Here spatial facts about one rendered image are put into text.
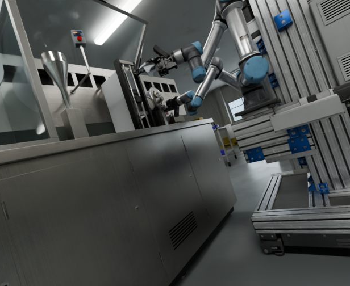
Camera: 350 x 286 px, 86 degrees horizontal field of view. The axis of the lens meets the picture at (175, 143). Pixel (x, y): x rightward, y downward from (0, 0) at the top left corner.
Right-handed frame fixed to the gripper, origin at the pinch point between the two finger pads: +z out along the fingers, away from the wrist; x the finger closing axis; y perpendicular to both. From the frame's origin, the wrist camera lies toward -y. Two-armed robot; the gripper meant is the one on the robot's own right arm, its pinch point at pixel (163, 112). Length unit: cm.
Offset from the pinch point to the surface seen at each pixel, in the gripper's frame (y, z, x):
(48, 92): 31, 30, 78
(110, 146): -24, -29, 83
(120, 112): 5.5, 7.9, 41.3
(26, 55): 20, -25, 104
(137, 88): 14.1, -15.0, 38.1
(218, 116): 60, 318, -841
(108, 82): 31, 10, 41
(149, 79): 51, 30, -32
